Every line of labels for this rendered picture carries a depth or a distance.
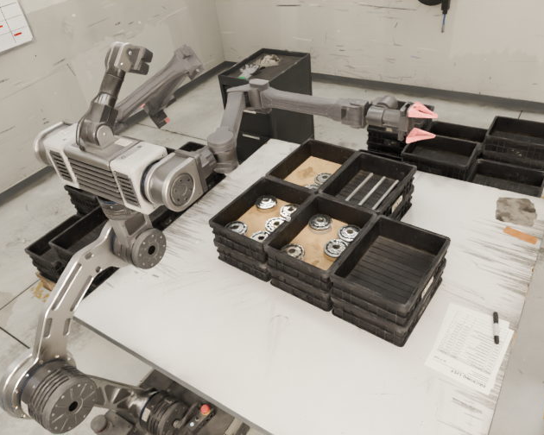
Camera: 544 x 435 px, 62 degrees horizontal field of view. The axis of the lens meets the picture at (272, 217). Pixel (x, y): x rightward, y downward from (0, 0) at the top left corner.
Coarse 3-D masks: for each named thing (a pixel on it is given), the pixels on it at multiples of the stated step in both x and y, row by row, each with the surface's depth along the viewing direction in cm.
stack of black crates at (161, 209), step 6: (156, 210) 296; (162, 210) 295; (168, 210) 279; (186, 210) 293; (150, 216) 292; (156, 216) 291; (162, 216) 276; (168, 216) 282; (174, 216) 287; (156, 222) 273; (162, 222) 278; (168, 222) 283; (156, 228) 276; (162, 228) 280
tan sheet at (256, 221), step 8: (280, 200) 214; (280, 208) 210; (248, 216) 208; (256, 216) 207; (264, 216) 206; (272, 216) 206; (248, 224) 203; (256, 224) 202; (264, 224) 202; (248, 232) 199
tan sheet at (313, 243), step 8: (336, 224) 196; (344, 224) 196; (304, 232) 195; (312, 232) 194; (328, 232) 193; (336, 232) 192; (296, 240) 191; (304, 240) 191; (312, 240) 190; (320, 240) 190; (328, 240) 189; (304, 248) 187; (312, 248) 186; (320, 248) 186; (312, 256) 183; (320, 256) 182; (312, 264) 179; (320, 264) 179; (328, 264) 178
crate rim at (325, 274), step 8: (312, 200) 195; (336, 200) 193; (304, 208) 192; (352, 208) 189; (360, 208) 188; (296, 216) 188; (288, 224) 185; (368, 224) 179; (280, 232) 181; (360, 232) 176; (272, 240) 178; (352, 240) 173; (264, 248) 176; (272, 248) 174; (280, 256) 172; (288, 256) 170; (296, 264) 168; (304, 264) 166; (336, 264) 164; (312, 272) 165; (320, 272) 162; (328, 272) 161
